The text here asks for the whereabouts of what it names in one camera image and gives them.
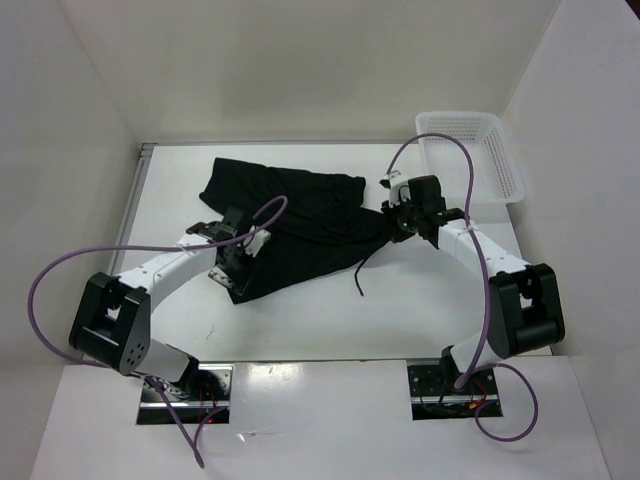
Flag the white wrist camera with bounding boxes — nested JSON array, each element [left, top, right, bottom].
[[379, 170, 411, 208], [243, 229, 271, 258]]

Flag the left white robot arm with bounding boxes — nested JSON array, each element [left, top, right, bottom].
[[69, 207, 271, 400]]

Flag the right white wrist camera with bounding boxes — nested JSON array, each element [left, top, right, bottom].
[[379, 170, 411, 208]]

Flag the white perforated plastic basket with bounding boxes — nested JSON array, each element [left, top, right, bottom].
[[415, 111, 525, 205]]

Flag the black shorts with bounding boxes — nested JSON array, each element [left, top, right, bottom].
[[199, 157, 392, 305]]

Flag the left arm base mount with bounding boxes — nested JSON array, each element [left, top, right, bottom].
[[136, 363, 234, 425]]

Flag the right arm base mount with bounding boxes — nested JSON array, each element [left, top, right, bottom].
[[406, 359, 503, 421]]

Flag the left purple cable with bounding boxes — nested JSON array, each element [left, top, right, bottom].
[[27, 195, 290, 469]]

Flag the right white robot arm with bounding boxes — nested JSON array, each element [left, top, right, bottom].
[[380, 171, 566, 393]]

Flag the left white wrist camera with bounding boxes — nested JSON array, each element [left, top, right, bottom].
[[243, 229, 271, 258]]

